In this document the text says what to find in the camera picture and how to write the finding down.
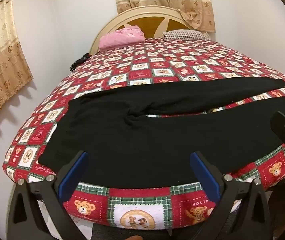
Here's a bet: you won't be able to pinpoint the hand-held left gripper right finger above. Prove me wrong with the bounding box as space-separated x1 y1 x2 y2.
190 151 273 240

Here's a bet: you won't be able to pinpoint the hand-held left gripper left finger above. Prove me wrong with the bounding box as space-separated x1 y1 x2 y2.
6 151 93 240

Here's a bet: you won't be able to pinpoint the black pants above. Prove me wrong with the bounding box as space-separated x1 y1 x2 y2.
38 78 285 189

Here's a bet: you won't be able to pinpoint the dark cloth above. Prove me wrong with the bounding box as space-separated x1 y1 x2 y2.
70 53 92 72

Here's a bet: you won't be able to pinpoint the red checked printed blanket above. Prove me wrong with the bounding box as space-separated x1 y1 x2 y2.
2 38 285 230

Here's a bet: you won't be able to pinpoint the striped pillow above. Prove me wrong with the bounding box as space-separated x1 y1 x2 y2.
163 29 211 40

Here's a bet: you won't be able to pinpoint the pink pillow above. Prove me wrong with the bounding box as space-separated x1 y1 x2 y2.
99 25 146 50

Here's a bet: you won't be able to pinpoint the cream wooden headboard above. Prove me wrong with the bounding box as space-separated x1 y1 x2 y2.
89 5 211 55

